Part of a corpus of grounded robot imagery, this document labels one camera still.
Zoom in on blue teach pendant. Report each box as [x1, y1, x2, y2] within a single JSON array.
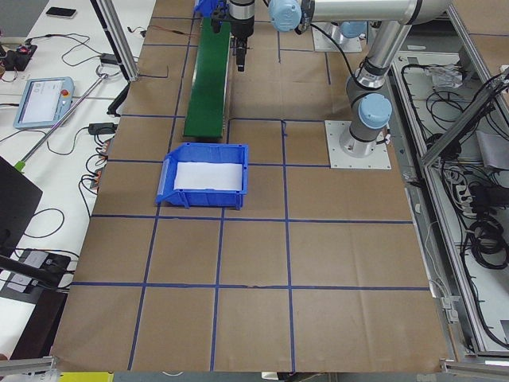
[[13, 76, 75, 129]]

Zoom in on black power adapter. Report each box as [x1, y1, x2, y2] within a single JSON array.
[[99, 53, 119, 65]]

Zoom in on left blue plastic bin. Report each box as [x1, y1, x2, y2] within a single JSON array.
[[156, 142, 249, 210]]

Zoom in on black smartphone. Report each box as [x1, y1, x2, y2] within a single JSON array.
[[45, 6, 77, 19]]

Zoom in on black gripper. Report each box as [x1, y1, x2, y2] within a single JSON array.
[[211, 0, 255, 72]]

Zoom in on green conveyor belt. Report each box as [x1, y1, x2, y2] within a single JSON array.
[[183, 18, 230, 139]]

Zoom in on long metal rod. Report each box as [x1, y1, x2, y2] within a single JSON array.
[[14, 72, 119, 173]]

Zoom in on right blue plastic bin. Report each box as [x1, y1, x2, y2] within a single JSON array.
[[194, 0, 223, 18]]

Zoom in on blue plastic bin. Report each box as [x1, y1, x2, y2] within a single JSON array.
[[156, 142, 249, 210], [194, 0, 223, 18]]

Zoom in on white foam pad left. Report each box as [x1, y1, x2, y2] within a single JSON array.
[[174, 162, 243, 191]]

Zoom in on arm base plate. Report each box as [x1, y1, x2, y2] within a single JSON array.
[[313, 22, 363, 53], [324, 120, 391, 170]]

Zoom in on aluminium frame post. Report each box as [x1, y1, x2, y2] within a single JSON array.
[[90, 0, 138, 82]]

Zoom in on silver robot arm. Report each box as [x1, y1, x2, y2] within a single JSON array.
[[330, 21, 367, 40], [268, 0, 449, 158]]

